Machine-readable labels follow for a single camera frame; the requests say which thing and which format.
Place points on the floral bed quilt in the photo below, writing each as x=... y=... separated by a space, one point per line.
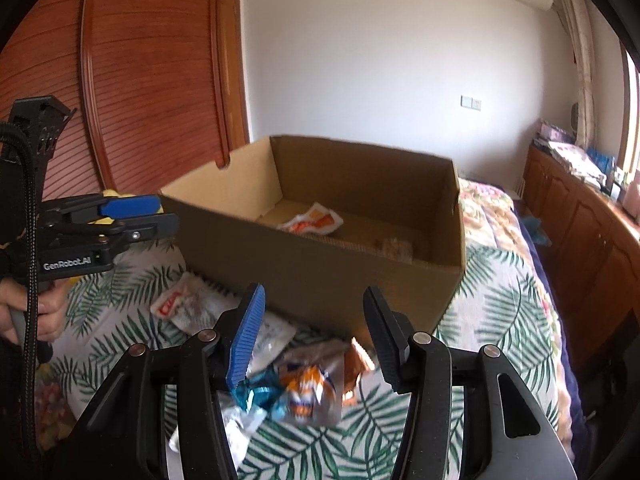
x=500 y=239

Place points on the yellow Pikachu plush toy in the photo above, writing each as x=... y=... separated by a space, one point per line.
x=112 y=193

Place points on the wooden sideboard cabinet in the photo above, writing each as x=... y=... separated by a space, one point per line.
x=593 y=260

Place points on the window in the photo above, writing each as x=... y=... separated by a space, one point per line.
x=629 y=142

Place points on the silver grey snack packet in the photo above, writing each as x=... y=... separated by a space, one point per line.
x=239 y=426

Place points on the brown cardboard box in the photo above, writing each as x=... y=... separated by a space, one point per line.
x=229 y=219

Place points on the white wall switch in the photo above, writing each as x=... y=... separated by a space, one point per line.
x=470 y=103

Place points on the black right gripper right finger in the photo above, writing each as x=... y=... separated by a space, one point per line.
x=411 y=361

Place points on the patterned window curtain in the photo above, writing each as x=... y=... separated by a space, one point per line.
x=580 y=30

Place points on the wooden slatted wardrobe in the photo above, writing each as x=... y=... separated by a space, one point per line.
x=157 y=86

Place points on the white long snack packet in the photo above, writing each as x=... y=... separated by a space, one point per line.
x=191 y=305

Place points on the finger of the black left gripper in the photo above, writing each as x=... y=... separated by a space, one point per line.
x=151 y=227

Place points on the red white duck snack bag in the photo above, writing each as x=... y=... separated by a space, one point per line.
x=319 y=380

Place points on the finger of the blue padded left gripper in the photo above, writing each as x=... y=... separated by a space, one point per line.
x=130 y=207

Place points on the folded floral cloth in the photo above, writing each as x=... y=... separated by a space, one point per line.
x=577 y=163

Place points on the orange white snack bag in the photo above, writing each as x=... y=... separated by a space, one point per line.
x=317 y=220

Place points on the clear bag of snacks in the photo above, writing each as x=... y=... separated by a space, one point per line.
x=395 y=248

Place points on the leaf print cloth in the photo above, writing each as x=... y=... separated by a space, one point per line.
x=110 y=311

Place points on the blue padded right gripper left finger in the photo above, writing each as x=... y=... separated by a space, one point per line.
x=247 y=319

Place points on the blue foil candy wrapper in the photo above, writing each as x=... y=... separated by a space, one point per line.
x=263 y=390

